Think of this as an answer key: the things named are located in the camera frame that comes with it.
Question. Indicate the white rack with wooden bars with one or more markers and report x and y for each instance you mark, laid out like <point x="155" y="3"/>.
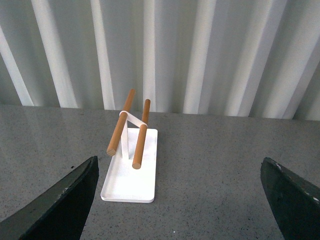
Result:
<point x="131" y="176"/>

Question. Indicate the white pleated curtain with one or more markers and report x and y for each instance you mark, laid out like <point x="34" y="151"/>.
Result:
<point x="246" y="58"/>

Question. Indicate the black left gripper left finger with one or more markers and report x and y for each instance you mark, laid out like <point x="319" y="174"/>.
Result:
<point x="60" y="213"/>

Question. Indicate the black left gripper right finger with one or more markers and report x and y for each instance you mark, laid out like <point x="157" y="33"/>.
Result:
<point x="294" y="201"/>

